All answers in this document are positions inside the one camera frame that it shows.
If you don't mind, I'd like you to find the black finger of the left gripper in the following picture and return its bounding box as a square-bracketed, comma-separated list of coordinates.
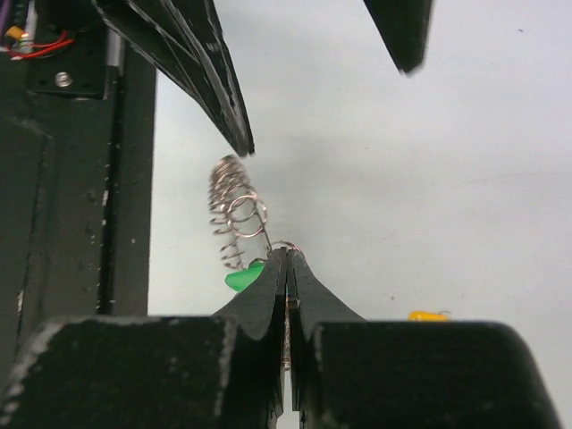
[92, 0, 255, 156]

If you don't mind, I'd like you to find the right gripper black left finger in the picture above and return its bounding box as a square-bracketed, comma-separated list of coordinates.
[1, 249, 286, 428]

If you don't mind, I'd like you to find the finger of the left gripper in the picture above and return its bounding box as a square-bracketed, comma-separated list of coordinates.
[364, 0, 433, 74]

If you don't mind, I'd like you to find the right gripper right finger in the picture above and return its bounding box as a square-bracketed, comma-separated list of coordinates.
[286, 250, 561, 428]

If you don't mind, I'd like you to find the yellow key tag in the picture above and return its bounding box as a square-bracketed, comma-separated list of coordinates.
[408, 310, 450, 322]

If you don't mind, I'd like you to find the green key tag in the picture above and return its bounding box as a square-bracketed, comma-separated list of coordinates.
[224, 260, 265, 293]

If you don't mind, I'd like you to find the large metal key organizer ring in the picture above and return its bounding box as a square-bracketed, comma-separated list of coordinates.
[207, 154, 272, 273]

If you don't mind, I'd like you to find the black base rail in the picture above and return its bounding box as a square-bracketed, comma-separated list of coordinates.
[1, 1, 156, 375]

